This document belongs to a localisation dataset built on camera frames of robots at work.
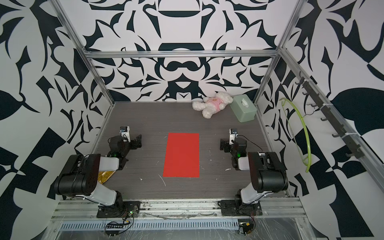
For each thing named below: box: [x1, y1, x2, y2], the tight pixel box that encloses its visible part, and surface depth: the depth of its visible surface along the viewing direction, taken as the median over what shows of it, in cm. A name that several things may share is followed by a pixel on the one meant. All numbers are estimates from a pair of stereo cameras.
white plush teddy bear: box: [192, 91, 234, 119], surface depth 110 cm
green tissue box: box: [230, 94, 257, 123], surface depth 110 cm
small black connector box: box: [238, 219, 256, 235], surface depth 73 cm
